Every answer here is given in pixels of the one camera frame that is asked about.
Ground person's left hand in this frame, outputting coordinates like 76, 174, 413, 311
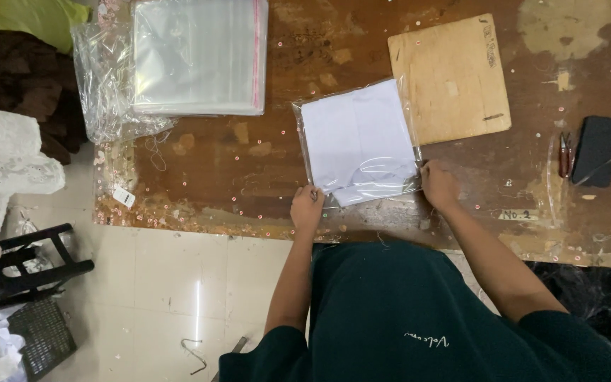
290, 184, 326, 232

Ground person's right hand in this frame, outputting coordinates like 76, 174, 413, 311
419, 159, 461, 211

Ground clear plastic packing bag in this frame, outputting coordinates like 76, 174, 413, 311
292, 74, 424, 209

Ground folded white garment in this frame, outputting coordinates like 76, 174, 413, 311
301, 79, 419, 208

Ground brown cardboard sheet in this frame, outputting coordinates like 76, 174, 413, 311
388, 13, 512, 146

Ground white paper label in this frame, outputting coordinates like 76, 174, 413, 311
498, 209, 540, 222

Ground red thread snips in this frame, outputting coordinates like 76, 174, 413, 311
558, 132, 575, 179

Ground person's dark green shirt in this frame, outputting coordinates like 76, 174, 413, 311
219, 240, 611, 382

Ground loose white thread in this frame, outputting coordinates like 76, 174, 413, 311
144, 132, 173, 173

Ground black phone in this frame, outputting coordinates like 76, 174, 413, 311
571, 116, 611, 188

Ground stack of clear plastic bags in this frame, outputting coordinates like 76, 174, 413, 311
130, 0, 269, 117

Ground white paper tag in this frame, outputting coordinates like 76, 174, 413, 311
112, 186, 136, 209

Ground black plastic bag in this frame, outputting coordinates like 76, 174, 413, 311
524, 260, 611, 350

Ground crumpled clear plastic wrapper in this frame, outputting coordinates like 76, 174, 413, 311
70, 21, 176, 145

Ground black plastic stool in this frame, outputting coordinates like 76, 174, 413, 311
0, 223, 95, 308

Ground dark brown fabric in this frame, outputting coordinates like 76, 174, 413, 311
0, 25, 90, 166

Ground black plastic basket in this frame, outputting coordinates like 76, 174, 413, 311
6, 298, 78, 381

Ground yellow-green fabric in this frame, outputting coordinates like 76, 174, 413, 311
0, 0, 91, 55

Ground bent metal wire hook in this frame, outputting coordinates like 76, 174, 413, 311
180, 338, 208, 376

